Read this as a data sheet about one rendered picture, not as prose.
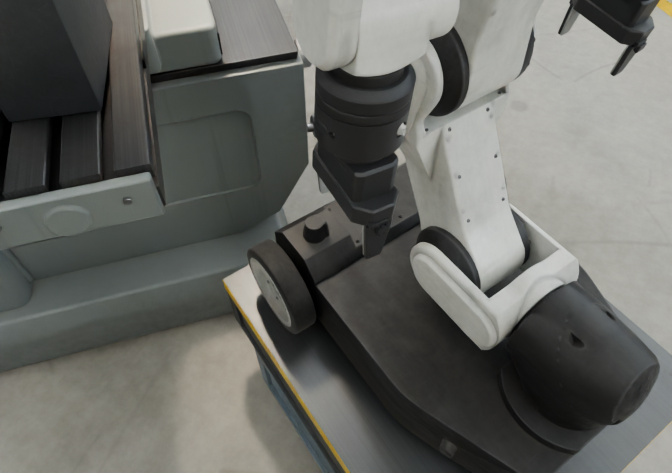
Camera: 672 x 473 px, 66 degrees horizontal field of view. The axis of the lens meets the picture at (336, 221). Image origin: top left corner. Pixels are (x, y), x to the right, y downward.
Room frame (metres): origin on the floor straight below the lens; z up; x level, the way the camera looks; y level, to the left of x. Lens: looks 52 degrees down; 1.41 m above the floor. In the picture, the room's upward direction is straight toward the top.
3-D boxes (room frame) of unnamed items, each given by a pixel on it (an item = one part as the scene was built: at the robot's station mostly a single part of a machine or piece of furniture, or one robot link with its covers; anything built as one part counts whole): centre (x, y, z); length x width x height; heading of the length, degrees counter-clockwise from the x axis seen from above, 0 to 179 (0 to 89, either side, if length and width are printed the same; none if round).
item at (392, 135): (0.38, -0.02, 1.05); 0.13 x 0.10 x 0.12; 28
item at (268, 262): (0.55, 0.11, 0.50); 0.20 x 0.05 x 0.20; 35
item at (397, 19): (0.40, -0.03, 1.17); 0.11 x 0.11 x 0.11; 31
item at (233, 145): (1.01, 0.49, 0.46); 0.80 x 0.30 x 0.60; 107
